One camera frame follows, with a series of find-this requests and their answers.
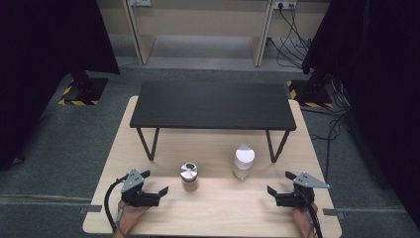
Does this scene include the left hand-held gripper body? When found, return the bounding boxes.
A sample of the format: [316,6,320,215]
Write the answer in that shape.
[120,168,162,208]

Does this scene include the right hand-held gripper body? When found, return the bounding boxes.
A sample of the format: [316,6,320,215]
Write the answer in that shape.
[274,172,331,209]

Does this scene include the brown spice jar silver lid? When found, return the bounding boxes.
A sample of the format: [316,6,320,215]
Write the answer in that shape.
[179,162,200,193]

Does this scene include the clear jar white lid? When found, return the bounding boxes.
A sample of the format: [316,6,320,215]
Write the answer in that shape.
[232,143,257,181]

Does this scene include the black shelf with metal legs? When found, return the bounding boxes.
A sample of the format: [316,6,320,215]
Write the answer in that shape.
[129,80,298,164]

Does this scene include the person's right hand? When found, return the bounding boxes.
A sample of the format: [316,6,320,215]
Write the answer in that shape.
[291,202,319,235]

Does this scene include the person's left hand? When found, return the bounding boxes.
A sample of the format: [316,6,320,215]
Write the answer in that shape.
[115,199,151,234]

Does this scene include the grey floor tape piece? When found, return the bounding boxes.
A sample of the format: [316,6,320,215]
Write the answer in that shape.
[78,204,103,214]
[322,207,347,221]

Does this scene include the black stand base hazard tape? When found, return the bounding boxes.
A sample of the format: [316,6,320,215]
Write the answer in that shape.
[285,72,335,109]
[57,70,110,107]

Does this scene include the black curtain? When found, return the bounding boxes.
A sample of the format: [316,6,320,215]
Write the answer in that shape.
[0,0,121,172]
[301,0,420,230]

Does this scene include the beige wooden partition panel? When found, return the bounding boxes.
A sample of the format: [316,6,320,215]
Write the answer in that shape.
[121,0,158,66]
[249,0,276,68]

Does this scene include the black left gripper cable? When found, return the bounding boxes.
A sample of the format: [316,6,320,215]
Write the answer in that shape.
[103,176,129,233]

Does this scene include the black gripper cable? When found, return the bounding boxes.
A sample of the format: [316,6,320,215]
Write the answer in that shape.
[103,176,129,233]
[305,199,325,238]

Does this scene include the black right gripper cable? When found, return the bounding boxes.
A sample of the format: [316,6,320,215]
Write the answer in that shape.
[305,199,325,238]

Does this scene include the black cables on floor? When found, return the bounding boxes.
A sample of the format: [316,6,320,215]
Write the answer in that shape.
[300,73,352,182]

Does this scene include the black cables at wall outlet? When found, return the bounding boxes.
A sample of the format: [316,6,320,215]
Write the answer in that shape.
[265,2,313,70]

